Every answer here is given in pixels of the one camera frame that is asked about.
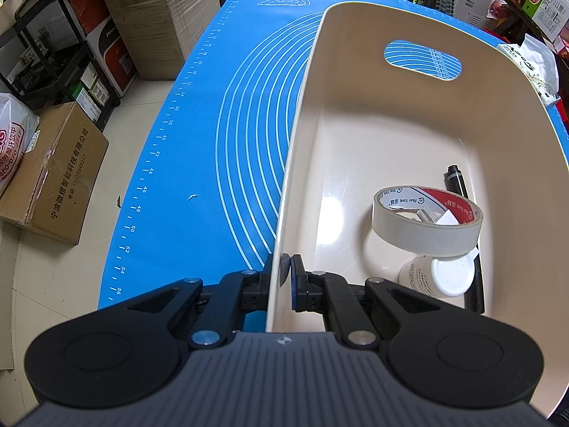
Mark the stacked cardboard boxes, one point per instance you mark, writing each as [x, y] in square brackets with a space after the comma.
[160, 34]

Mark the white pill bottle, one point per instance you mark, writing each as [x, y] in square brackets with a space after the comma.
[439, 277]

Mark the cardboard box on floor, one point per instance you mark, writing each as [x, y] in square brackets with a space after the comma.
[50, 192]

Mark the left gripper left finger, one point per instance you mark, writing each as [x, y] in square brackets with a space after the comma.
[223, 307]

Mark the black marker pen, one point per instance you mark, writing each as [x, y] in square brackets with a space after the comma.
[474, 296]

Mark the green white product box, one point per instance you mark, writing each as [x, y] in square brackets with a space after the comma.
[550, 16]

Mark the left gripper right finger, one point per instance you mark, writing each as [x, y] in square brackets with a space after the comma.
[336, 301]

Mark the white charger adapter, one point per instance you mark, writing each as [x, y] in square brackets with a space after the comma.
[428, 216]

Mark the blue silicone baking mat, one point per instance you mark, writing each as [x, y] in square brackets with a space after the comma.
[205, 197]

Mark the black metal shelf rack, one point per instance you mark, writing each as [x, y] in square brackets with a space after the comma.
[46, 60]

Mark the white tape roll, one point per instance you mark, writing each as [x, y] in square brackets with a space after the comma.
[417, 237]

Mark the beige plastic storage bin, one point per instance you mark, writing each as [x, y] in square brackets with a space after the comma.
[392, 98]

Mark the red white appliance box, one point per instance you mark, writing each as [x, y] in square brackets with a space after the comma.
[104, 39]

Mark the white tissue box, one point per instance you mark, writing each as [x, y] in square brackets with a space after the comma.
[537, 62]

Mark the white red plastic bag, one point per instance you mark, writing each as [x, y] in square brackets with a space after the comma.
[18, 126]

